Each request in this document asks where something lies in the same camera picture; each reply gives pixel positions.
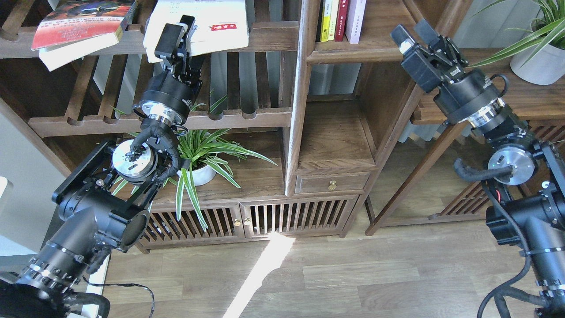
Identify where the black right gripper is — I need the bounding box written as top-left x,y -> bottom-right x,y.
390,19 -> 508,129

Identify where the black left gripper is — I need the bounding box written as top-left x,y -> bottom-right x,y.
139,15 -> 204,126

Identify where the white book red logo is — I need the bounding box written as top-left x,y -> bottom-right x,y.
143,0 -> 249,63

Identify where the pale pink thin book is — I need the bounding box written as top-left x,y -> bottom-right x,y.
345,0 -> 366,44

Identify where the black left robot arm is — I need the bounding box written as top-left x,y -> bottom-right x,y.
0,15 -> 203,318

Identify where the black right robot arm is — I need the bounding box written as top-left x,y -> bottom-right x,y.
390,20 -> 565,318

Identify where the dark red upright book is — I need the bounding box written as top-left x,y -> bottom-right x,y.
333,0 -> 349,42

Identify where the yellow upright book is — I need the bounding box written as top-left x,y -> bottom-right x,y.
320,0 -> 339,42

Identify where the red cover thick book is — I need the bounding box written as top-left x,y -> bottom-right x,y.
31,0 -> 137,71

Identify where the green spider plant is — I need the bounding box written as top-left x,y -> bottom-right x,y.
112,121 -> 271,229

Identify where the green plant top right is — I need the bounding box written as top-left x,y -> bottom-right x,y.
452,0 -> 564,67

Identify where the large white plant pot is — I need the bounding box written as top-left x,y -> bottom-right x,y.
510,45 -> 565,85

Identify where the small white plant pot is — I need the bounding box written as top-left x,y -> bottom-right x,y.
176,163 -> 216,186

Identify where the small wooden drawer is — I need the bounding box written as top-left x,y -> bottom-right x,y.
295,172 -> 370,193

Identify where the left slatted cabinet door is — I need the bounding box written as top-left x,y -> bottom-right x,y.
136,204 -> 245,251

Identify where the slatted cabinet door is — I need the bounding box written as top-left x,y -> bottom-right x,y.
240,195 -> 358,238
136,204 -> 245,251

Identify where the right slatted cabinet door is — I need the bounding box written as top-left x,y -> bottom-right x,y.
240,195 -> 358,238

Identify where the grey cabinet at left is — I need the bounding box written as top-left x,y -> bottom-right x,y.
0,115 -> 64,256

